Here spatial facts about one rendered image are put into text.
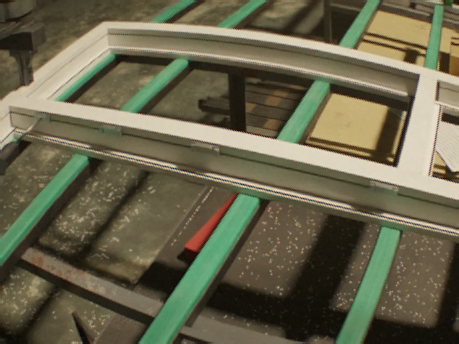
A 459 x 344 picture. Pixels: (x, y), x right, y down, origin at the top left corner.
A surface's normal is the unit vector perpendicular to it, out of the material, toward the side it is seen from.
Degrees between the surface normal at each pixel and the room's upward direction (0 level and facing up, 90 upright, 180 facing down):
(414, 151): 0
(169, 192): 0
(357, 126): 0
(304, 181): 90
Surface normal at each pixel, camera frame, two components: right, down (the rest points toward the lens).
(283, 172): -0.39, 0.56
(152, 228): -0.03, -0.80
